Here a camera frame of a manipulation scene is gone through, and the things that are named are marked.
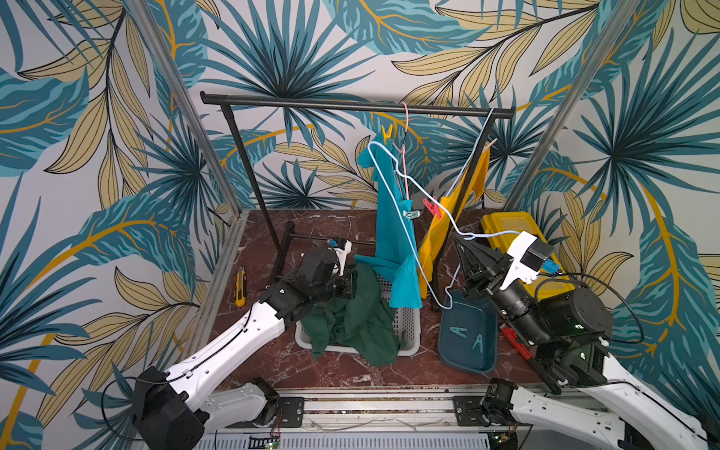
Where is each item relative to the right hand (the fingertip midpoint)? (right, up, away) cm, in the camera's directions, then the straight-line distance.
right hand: (458, 238), depth 48 cm
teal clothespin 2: (+19, -31, +38) cm, 53 cm away
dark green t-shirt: (-16, -24, +29) cm, 41 cm away
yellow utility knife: (-57, -17, +47) cm, 76 cm away
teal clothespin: (+14, -29, +39) cm, 51 cm away
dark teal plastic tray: (+16, -29, +39) cm, 52 cm away
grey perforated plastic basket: (-2, -26, +39) cm, 47 cm away
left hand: (-17, -12, +26) cm, 33 cm away
